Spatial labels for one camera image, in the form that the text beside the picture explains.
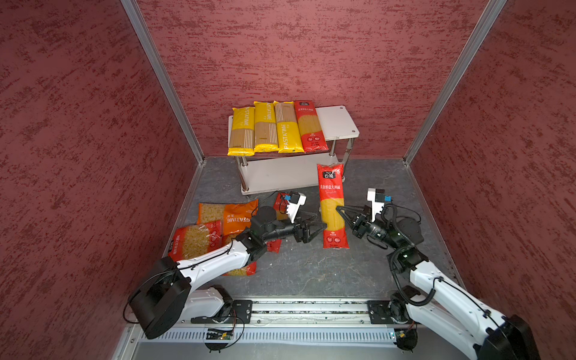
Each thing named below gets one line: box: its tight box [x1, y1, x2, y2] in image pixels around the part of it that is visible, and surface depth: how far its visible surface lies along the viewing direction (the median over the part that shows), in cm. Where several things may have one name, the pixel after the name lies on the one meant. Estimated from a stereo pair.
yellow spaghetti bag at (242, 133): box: [227, 106, 256, 157], surface depth 80 cm
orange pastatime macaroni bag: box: [197, 198, 259, 244], surface depth 96 cm
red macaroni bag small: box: [168, 219, 222, 263], surface depth 87 cm
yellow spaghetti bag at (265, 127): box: [253, 100, 280, 153], surface depth 83 cm
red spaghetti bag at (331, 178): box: [316, 162, 350, 249], surface depth 68 cm
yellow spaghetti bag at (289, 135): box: [273, 100, 305, 154], surface depth 82 cm
